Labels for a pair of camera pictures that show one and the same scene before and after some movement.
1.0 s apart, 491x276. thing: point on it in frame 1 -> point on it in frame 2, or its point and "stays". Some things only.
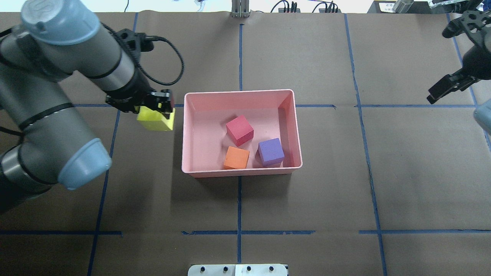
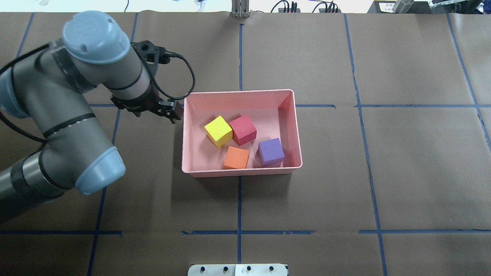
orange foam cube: (236, 158) stays
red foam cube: (240, 130) stays
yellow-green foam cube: (155, 120) -> (219, 130)
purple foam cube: (271, 151) stays
